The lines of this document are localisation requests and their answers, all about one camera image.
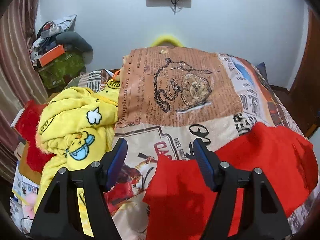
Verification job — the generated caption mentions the grey neck pillow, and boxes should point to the grey neck pillow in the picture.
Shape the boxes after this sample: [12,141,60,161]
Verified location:
[56,31,93,53]

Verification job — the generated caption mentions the newspaper print bed cover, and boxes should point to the newspaper print bed cover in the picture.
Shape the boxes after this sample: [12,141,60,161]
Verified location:
[63,47,320,240]

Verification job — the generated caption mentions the brown wooden door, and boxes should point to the brown wooden door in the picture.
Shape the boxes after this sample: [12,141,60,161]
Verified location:
[290,10,319,137]

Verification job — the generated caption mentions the clutter pile on table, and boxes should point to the clutter pile on table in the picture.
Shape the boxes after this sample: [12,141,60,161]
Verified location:
[29,14,77,62]

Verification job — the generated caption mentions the yellow curved bed rail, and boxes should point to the yellow curved bed rail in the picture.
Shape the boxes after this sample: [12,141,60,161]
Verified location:
[151,35,184,47]

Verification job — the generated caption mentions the green patterned cloth table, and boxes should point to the green patterned cloth table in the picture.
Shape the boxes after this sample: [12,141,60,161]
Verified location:
[38,51,85,89]

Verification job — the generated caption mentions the orange box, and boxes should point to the orange box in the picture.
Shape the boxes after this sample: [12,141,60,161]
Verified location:
[39,44,65,67]

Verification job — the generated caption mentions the red garment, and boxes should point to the red garment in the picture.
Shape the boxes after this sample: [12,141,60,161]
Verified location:
[144,123,318,239]

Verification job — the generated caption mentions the red fluffy cloth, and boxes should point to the red fluffy cloth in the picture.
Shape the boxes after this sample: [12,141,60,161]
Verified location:
[14,100,54,173]

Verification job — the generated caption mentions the yellow cartoon blanket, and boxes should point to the yellow cartoon blanket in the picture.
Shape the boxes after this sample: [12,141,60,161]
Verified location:
[34,80,121,238]

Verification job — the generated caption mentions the striped maroon curtain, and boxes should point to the striped maroon curtain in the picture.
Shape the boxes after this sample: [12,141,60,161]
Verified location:
[1,0,48,182]

